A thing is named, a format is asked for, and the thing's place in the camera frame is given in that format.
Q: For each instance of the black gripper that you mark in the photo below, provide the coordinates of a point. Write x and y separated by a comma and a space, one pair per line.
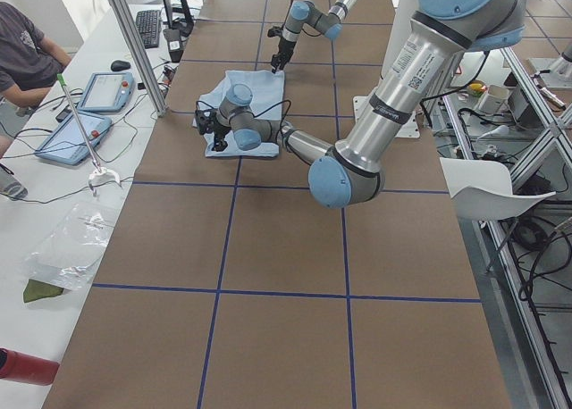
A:
220, 131
283, 48

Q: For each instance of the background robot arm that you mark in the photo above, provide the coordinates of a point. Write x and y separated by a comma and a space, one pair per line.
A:
561, 67

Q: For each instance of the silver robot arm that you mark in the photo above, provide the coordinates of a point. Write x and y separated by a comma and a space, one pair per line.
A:
349, 171
300, 14

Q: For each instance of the far blue teach pendant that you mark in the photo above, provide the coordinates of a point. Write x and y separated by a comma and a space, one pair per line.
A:
107, 92

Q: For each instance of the blue teach pendant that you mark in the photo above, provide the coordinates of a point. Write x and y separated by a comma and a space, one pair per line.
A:
66, 145
107, 92

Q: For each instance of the black computer mouse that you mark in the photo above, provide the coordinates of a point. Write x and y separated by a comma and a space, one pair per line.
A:
119, 65

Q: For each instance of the reacher grabber stick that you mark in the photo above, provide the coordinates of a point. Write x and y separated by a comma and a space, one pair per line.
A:
100, 172

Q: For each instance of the black keyboard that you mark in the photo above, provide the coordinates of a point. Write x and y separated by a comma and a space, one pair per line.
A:
149, 24

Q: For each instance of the near blue teach pendant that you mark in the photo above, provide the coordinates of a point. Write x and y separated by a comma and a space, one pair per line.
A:
66, 145

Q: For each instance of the clear plastic bag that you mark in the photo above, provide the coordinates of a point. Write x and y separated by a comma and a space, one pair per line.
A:
67, 257

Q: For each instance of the seated person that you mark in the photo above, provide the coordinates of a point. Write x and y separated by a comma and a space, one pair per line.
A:
30, 61

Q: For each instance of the white mug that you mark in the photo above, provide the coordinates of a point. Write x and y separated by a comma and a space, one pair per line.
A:
492, 99

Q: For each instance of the white plastic chair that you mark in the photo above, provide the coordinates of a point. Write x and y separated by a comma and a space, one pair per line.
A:
482, 190

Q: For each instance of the green cloth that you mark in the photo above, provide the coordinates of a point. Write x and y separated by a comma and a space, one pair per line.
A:
36, 290

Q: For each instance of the red bottle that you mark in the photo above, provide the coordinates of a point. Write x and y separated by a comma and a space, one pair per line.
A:
29, 369

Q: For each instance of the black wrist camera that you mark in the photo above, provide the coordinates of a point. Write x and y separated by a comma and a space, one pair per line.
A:
275, 32
205, 121

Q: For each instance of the aluminium frame post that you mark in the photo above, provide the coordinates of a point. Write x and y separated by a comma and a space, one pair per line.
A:
138, 52

